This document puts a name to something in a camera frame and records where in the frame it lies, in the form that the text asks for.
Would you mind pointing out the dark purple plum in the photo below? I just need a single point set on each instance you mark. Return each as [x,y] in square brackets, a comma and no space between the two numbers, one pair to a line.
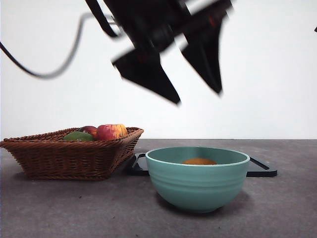
[89,130]

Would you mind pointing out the red yellow apple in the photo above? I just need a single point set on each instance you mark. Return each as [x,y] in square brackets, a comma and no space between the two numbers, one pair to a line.
[111,132]

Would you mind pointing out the brown yellow kiwifruit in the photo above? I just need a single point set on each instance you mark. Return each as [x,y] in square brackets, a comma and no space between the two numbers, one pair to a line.
[199,161]

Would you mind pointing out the green avocado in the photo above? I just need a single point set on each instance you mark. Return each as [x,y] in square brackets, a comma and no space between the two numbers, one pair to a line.
[79,136]

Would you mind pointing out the black rectangular tray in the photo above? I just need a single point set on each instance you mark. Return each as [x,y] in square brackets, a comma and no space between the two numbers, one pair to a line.
[260,171]

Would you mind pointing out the teal ribbed bowl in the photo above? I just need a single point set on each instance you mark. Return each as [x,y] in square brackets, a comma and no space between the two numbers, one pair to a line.
[198,188]

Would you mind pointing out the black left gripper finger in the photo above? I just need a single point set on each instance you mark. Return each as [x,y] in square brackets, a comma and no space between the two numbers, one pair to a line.
[205,57]
[146,74]

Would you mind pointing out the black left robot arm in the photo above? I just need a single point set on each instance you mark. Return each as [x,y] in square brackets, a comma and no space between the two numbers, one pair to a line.
[148,19]

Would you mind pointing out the brown wicker basket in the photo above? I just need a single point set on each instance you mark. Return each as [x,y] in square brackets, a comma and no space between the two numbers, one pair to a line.
[69,161]

